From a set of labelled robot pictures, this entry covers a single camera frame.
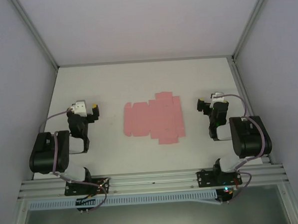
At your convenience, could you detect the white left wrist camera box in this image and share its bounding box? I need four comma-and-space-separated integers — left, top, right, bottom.
70, 100, 88, 119

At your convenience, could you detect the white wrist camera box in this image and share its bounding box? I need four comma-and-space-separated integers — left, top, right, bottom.
211, 92, 226, 103
70, 100, 88, 119

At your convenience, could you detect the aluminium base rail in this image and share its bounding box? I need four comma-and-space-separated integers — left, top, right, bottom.
17, 161, 290, 200

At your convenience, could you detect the black electronics board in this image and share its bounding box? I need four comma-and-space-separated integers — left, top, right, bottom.
75, 196, 97, 214
216, 186, 235, 205

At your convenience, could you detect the aluminium frame post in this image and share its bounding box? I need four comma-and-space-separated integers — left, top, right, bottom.
228, 0, 279, 63
9, 0, 60, 72

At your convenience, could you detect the black left electronics board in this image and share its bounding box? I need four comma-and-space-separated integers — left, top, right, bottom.
75, 196, 97, 214

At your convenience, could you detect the aluminium side rail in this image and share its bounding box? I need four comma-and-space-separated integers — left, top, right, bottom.
227, 55, 276, 166

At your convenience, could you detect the pink paper box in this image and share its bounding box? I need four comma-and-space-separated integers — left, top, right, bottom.
121, 90, 186, 147

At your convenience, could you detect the white slotted cable duct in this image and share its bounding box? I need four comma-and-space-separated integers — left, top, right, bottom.
27, 190, 218, 212

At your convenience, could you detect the black right electronics board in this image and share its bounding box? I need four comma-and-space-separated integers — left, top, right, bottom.
216, 186, 235, 205

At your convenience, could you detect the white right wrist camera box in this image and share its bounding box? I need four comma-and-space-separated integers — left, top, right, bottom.
211, 92, 226, 103

